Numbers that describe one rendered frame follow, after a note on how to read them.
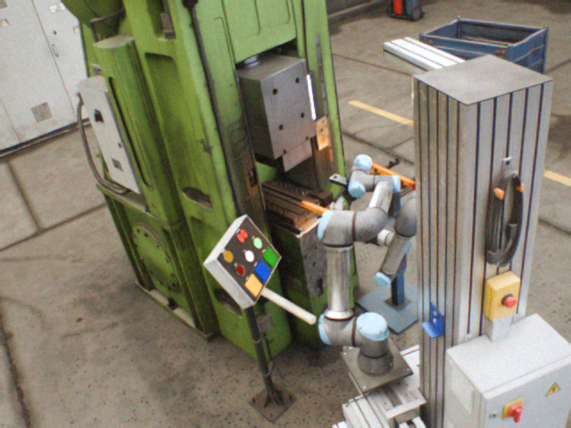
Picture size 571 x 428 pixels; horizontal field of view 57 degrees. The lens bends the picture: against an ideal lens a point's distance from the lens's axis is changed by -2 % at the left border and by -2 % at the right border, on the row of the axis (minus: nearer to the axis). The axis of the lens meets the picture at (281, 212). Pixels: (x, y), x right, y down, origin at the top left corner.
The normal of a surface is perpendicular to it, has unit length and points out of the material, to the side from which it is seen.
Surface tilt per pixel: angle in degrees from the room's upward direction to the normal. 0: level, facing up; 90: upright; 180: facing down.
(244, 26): 90
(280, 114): 90
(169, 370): 0
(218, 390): 0
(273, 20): 90
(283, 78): 90
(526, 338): 0
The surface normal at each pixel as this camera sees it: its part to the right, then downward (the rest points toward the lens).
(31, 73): 0.57, 0.37
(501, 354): -0.16, -0.82
